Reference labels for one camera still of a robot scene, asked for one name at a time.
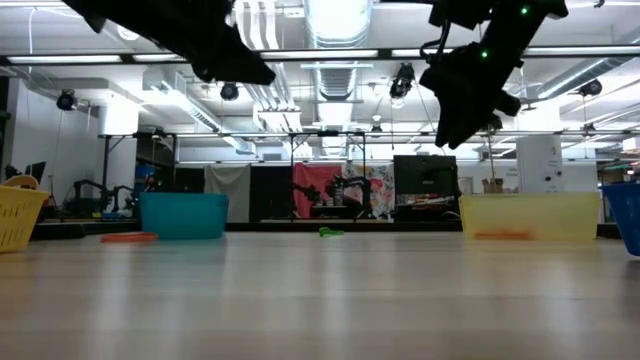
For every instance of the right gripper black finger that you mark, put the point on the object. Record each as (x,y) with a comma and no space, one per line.
(457,125)

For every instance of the floral patterned cloth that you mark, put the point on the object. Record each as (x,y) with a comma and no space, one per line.
(382,190)

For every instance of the cream translucent rubber band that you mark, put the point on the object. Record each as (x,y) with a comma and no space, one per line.
(20,180)

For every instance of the black ceiling camera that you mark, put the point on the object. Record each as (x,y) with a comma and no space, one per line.
(66,101)
(591,87)
(402,82)
(229,91)

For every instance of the yellow translucent plastic basket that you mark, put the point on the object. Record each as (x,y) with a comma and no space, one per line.
(530,212)

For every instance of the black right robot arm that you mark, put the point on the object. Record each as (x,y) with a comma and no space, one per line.
(520,30)

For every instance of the yellow perforated plastic basket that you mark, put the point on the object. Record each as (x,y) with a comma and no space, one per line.
(20,220)

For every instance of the red hanging cloth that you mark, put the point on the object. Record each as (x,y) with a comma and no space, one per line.
(310,175)

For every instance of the grey hanging cloth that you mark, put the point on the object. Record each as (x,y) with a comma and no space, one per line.
(227,190)

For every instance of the black screen cabinet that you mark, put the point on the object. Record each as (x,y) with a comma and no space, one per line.
(425,175)

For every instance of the thin vertical pole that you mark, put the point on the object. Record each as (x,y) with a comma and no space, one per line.
(491,160)

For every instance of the orange clip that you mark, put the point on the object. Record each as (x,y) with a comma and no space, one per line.
(502,235)
(130,238)

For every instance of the white pillar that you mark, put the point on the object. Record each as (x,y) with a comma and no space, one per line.
(540,165)

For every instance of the dark computer monitor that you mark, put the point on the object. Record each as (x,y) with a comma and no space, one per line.
(36,172)

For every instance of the teal plastic basket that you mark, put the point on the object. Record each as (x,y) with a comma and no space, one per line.
(185,215)

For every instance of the black background robot arm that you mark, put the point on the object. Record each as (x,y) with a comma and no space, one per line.
(345,187)
(82,192)

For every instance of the black hanging cloth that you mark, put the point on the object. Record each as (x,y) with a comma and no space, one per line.
(270,192)

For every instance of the brown cardboard box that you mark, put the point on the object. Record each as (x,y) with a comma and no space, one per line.
(492,186)

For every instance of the black overhead crossbeam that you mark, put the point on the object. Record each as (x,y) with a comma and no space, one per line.
(385,53)

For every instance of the blue drum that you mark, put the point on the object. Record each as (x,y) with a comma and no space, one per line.
(145,177)

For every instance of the green clip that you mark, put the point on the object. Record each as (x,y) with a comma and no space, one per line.
(327,232)

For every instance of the blue perforated plastic basket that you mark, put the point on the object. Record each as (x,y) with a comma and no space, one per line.
(625,220)

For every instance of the silver ceiling duct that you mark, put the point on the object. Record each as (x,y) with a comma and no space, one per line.
(340,80)

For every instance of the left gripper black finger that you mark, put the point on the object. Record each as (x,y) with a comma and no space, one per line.
(235,65)

